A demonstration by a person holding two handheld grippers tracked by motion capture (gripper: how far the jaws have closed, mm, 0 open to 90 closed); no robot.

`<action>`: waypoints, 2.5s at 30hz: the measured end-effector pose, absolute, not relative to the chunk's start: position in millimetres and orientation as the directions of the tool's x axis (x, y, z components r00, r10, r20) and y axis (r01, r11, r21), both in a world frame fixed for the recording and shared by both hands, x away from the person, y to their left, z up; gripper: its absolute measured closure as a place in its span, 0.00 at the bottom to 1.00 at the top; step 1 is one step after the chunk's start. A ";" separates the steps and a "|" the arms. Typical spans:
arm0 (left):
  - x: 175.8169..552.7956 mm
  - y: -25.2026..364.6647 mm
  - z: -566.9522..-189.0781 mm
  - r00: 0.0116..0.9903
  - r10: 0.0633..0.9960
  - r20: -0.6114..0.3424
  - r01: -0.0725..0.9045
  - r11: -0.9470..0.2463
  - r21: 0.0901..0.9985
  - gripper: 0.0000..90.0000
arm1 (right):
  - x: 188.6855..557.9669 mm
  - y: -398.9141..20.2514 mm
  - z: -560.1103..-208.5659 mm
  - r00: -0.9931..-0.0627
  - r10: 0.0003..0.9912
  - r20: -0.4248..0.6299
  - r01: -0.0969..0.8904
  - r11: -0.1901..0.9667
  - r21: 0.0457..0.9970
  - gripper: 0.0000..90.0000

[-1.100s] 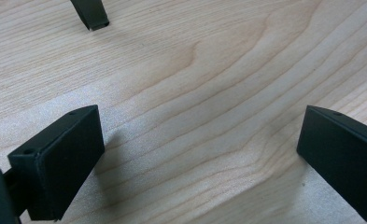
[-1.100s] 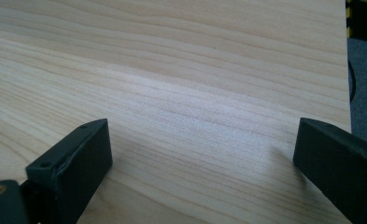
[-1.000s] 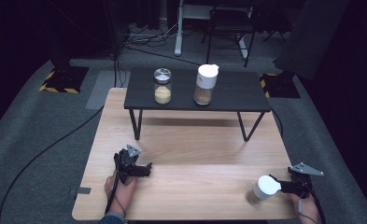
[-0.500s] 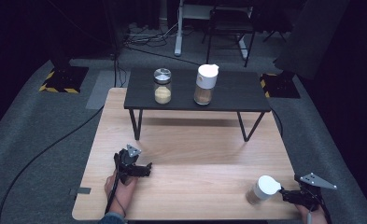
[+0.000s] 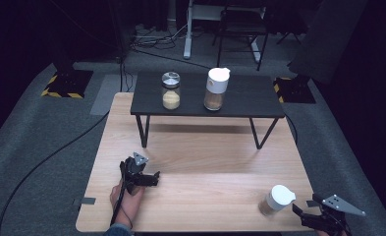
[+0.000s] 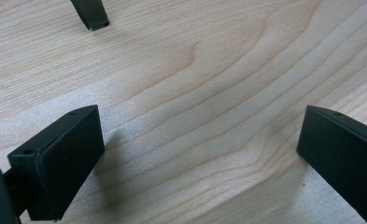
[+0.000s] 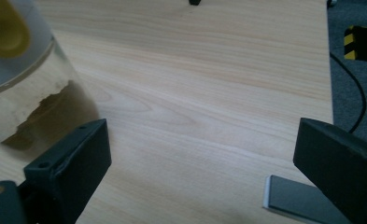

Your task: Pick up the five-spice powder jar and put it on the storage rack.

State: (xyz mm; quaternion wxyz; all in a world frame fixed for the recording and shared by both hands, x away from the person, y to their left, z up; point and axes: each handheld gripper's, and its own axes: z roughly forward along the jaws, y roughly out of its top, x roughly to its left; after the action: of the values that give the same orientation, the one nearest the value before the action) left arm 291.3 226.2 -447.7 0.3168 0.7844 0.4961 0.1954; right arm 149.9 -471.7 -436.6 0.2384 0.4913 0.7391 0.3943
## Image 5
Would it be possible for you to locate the black yellow striped stand base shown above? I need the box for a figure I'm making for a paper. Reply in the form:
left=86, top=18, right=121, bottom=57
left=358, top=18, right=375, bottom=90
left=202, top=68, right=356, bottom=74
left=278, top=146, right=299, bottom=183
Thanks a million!
left=40, top=64, right=94, bottom=99
left=272, top=76, right=317, bottom=105

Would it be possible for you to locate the person's left hand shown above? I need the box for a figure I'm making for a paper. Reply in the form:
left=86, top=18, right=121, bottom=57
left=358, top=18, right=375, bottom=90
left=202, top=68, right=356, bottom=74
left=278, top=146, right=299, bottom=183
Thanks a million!
left=109, top=181, right=146, bottom=228

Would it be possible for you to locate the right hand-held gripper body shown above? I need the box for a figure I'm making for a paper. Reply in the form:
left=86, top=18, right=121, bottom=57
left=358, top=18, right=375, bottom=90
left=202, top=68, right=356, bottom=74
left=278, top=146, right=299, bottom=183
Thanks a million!
left=305, top=193, right=367, bottom=236

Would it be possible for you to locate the thin black floor cable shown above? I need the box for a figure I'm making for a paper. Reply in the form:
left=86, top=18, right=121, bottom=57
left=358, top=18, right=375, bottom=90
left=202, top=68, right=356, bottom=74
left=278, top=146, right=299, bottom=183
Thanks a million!
left=131, top=47, right=228, bottom=76

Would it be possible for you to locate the long black floor cable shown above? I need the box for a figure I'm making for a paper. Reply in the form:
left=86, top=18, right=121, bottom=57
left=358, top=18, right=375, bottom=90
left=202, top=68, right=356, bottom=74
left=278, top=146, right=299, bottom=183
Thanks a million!
left=0, top=109, right=112, bottom=236

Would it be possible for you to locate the grey floor mat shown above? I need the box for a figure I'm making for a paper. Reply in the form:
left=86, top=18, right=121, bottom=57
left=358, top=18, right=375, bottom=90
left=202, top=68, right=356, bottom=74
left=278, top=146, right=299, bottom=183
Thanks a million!
left=89, top=74, right=139, bottom=116

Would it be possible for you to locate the tall glass jar white lid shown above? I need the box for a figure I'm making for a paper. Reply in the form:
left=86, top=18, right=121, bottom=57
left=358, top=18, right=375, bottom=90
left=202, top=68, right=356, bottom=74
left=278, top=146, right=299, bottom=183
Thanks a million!
left=202, top=67, right=232, bottom=112
left=257, top=184, right=298, bottom=217

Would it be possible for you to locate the dark grey panel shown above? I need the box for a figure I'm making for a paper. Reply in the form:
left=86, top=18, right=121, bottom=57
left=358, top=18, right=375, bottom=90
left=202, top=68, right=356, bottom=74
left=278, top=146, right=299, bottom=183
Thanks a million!
left=287, top=0, right=369, bottom=86

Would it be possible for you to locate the white desk frame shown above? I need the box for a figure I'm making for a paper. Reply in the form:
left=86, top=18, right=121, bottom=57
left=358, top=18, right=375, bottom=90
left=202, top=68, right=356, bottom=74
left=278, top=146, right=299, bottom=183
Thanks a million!
left=183, top=0, right=267, bottom=64

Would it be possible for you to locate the left hand-held gripper cable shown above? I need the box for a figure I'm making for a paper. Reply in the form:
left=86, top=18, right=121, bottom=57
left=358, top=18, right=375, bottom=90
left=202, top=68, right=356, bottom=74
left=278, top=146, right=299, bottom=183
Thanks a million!
left=109, top=162, right=134, bottom=230

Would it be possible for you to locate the black metal chair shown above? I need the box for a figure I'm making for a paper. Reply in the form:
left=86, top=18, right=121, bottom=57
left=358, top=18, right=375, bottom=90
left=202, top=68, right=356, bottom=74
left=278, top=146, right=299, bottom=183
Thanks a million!
left=211, top=4, right=270, bottom=72

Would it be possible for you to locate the black shelf riser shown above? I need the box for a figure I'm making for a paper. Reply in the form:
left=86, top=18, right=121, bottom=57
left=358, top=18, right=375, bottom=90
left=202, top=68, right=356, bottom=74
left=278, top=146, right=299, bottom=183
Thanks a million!
left=130, top=71, right=286, bottom=150

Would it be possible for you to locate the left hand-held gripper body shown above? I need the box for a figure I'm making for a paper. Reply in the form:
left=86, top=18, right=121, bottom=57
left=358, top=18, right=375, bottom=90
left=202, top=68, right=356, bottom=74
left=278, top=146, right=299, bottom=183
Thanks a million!
left=119, top=150, right=155, bottom=197

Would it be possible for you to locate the dark grey tape piece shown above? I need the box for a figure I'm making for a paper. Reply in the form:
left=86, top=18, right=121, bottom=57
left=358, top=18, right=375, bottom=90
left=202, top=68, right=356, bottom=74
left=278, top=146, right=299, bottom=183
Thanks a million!
left=72, top=197, right=97, bottom=207

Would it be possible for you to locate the tangle of cables and power strip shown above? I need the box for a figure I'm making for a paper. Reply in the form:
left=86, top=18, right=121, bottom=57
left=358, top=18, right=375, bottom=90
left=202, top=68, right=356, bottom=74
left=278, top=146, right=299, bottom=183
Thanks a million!
left=130, top=23, right=189, bottom=51

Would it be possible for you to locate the small glass jar silver lid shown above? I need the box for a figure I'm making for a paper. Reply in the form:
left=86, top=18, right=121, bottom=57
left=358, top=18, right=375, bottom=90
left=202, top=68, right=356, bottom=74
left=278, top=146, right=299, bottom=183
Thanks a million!
left=161, top=71, right=182, bottom=111

